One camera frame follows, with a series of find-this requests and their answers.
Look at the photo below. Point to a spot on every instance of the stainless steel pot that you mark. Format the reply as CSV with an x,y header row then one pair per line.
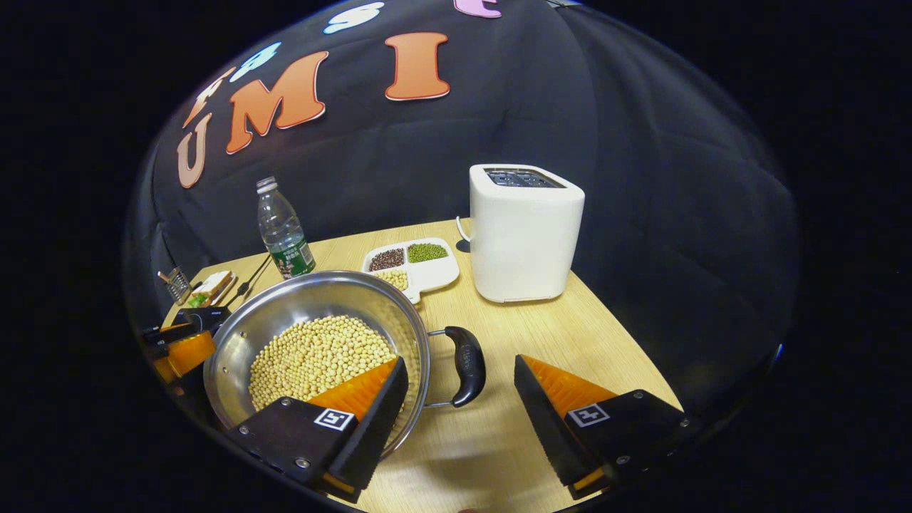
x,y
285,306

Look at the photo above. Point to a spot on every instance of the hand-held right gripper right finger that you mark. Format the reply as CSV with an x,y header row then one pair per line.
x,y
545,427

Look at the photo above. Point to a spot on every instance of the white divided bean dish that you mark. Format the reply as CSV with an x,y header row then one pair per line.
x,y
434,272

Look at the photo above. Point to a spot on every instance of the pile of soybeans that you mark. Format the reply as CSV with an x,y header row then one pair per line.
x,y
313,356

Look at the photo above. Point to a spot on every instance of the clear plastic water bottle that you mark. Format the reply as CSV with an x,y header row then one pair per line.
x,y
285,235

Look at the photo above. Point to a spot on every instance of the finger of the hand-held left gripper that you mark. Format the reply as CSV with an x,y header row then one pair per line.
x,y
187,354

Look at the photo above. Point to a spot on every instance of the black backdrop cloth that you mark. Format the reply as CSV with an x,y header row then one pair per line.
x,y
570,107

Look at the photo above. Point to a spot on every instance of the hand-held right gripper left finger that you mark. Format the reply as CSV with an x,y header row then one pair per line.
x,y
377,420

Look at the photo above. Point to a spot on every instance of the white toaster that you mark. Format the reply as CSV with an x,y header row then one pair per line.
x,y
524,242

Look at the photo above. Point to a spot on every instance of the white bread sandwich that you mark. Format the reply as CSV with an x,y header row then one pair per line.
x,y
211,286

